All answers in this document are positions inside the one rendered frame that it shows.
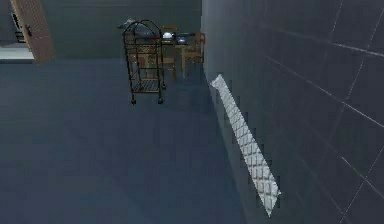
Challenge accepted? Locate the black wire shelf cart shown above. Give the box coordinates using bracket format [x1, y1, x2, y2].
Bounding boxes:
[122, 19, 167, 106]

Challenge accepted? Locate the brown wooden dining table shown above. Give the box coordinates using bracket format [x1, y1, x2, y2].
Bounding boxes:
[161, 31, 198, 80]

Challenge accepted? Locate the brown wooden room door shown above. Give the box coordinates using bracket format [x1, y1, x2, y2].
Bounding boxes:
[9, 0, 57, 65]

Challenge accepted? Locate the brown wooden chair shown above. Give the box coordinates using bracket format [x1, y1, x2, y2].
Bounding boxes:
[160, 25, 180, 80]
[181, 32, 206, 79]

